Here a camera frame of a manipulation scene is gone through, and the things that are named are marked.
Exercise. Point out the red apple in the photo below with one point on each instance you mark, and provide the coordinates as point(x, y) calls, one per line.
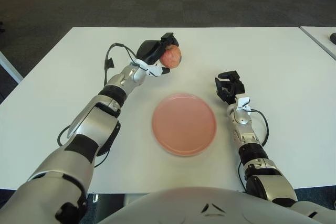
point(172, 57)

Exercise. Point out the pink round plate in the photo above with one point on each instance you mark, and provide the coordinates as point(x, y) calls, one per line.
point(183, 124)

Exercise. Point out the grey handheld controller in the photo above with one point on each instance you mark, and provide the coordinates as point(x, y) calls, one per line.
point(333, 37)

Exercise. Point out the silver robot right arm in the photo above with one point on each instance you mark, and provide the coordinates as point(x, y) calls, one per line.
point(245, 121)

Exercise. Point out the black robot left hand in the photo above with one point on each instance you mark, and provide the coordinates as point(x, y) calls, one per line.
point(148, 49)

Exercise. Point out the silver robot torso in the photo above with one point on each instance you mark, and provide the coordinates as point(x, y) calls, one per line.
point(183, 205)

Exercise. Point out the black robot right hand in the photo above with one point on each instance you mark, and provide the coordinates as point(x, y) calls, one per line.
point(236, 85)

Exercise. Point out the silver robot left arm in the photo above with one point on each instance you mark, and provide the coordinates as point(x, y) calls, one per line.
point(89, 124)

